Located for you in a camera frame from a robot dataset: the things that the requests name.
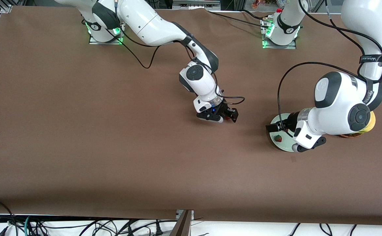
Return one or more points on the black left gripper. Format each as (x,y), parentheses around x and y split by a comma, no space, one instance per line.
(289,123)

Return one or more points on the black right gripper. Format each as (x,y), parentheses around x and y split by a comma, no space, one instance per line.
(224,110)

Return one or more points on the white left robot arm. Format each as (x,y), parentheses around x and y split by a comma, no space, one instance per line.
(368,19)

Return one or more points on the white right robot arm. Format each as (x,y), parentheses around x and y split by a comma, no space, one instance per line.
(145,19)

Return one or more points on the pale green round plate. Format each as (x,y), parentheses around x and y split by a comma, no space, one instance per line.
(286,145)

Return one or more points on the brown wicker basket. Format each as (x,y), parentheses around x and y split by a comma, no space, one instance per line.
(350,135)

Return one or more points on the yellow banana bunch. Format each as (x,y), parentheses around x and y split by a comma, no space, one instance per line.
(372,123)

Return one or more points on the grey metal box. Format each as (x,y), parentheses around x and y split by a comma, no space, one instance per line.
(195,5)

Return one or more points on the colourful background objects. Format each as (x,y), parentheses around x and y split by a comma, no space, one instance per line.
(259,3)

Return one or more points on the brown wooden beam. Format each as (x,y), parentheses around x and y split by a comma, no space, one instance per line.
(182,226)

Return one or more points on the black power plug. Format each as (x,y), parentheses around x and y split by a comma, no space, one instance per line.
(158,231)
(129,231)

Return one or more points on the small metal table bracket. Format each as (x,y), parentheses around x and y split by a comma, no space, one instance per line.
(179,213)

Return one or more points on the aluminium frame corner bracket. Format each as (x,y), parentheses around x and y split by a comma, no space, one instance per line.
(6,9)

